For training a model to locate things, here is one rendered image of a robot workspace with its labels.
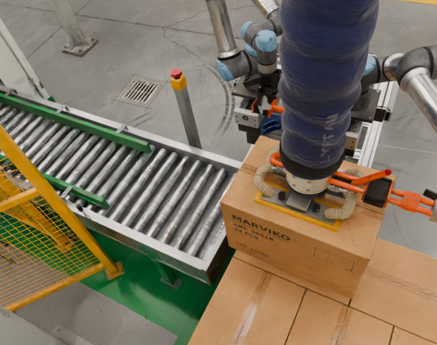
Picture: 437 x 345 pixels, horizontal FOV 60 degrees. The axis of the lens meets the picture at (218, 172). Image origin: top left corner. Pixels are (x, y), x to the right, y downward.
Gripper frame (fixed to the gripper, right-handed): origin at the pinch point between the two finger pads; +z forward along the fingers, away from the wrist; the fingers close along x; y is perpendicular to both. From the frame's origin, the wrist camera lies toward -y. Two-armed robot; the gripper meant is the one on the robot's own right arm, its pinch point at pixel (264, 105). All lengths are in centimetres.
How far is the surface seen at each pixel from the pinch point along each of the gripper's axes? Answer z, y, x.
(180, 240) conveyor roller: 65, -30, -49
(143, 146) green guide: 58, -84, -5
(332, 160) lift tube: -16, 39, -32
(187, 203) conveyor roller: 65, -39, -27
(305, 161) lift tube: -17, 31, -36
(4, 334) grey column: 55, -77, -129
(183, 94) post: 30, -63, 22
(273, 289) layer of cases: 66, 26, -52
